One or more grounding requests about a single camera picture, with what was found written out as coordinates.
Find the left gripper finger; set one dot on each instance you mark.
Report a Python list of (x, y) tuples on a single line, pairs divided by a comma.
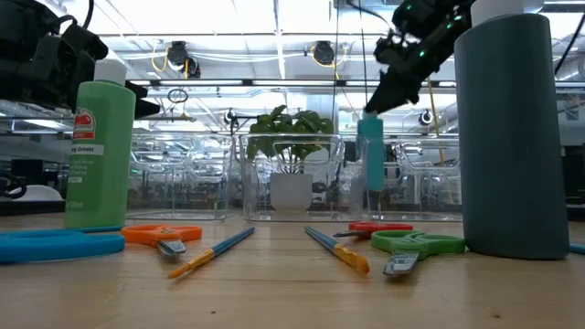
[(146, 109), (138, 90)]

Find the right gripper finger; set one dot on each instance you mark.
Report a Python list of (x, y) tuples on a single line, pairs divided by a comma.
[(404, 96), (386, 91)]

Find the teal paint bottle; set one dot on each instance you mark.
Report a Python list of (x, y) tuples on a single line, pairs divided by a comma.
[(372, 151)]

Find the green paint bottle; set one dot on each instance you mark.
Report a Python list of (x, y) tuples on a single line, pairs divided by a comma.
[(103, 183)]

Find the black paint bottle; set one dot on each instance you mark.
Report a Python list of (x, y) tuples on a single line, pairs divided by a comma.
[(512, 137)]

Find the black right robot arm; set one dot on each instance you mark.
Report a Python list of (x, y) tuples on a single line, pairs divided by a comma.
[(434, 18)]

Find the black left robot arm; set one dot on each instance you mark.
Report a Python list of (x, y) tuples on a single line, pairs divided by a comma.
[(13, 27)]

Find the clear plastic bin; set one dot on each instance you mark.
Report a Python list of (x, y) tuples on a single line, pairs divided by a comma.
[(425, 201), (215, 201), (256, 201)]

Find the potted green plant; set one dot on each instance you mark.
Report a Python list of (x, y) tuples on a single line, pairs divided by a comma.
[(283, 123)]

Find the black aluminium table frame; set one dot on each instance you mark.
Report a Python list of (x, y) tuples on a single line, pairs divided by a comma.
[(32, 208)]

